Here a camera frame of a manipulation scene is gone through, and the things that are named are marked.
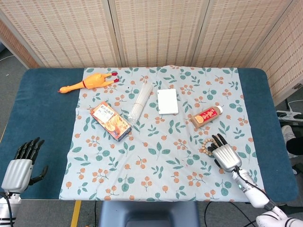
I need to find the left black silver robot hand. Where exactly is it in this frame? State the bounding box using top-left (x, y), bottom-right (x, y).
top-left (1, 137), bottom-right (49, 192)

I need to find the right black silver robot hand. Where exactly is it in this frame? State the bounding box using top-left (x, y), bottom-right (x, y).
top-left (207, 133), bottom-right (242, 173)

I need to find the wooden bead bracelet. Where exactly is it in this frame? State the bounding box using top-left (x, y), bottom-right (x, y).
top-left (198, 138), bottom-right (217, 157)

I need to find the brown drink bottle red label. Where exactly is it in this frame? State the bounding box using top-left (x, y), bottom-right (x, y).
top-left (191, 105), bottom-right (223, 129)

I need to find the teal blue table cover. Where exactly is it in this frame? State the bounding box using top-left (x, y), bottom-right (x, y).
top-left (0, 68), bottom-right (299, 203)

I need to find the white shoe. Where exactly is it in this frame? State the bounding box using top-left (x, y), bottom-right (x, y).
top-left (281, 124), bottom-right (296, 147)

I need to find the black fabric object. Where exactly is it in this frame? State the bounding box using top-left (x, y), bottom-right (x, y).
top-left (285, 136), bottom-right (303, 158)

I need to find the floral leaf print tablecloth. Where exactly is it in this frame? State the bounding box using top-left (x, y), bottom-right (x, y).
top-left (58, 67), bottom-right (265, 202)

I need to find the white floor stand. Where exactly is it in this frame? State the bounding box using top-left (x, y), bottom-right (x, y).
top-left (276, 99), bottom-right (303, 122)

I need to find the white flat box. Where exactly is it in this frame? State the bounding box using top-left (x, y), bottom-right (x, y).
top-left (157, 88), bottom-right (179, 116)

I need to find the blue grey chair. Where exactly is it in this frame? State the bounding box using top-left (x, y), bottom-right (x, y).
top-left (98, 201), bottom-right (201, 227)

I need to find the bundle of clear straws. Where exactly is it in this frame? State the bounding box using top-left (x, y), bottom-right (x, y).
top-left (127, 79), bottom-right (153, 126)

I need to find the orange blue snack box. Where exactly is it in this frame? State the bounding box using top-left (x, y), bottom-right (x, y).
top-left (89, 101), bottom-right (132, 142)

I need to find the yellow rubber chicken toy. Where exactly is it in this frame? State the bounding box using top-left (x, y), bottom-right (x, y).
top-left (59, 72), bottom-right (120, 95)

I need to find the woven folding screen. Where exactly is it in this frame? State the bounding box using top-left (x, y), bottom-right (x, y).
top-left (0, 0), bottom-right (303, 106)

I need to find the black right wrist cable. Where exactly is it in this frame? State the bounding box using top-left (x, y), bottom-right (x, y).
top-left (235, 166), bottom-right (267, 193)

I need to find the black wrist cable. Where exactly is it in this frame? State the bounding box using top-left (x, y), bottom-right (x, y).
top-left (235, 166), bottom-right (267, 193)
top-left (0, 191), bottom-right (14, 227)

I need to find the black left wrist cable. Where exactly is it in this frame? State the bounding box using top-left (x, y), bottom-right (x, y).
top-left (0, 191), bottom-right (14, 227)

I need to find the black floor cable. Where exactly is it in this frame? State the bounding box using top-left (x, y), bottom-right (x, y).
top-left (205, 202), bottom-right (258, 227)

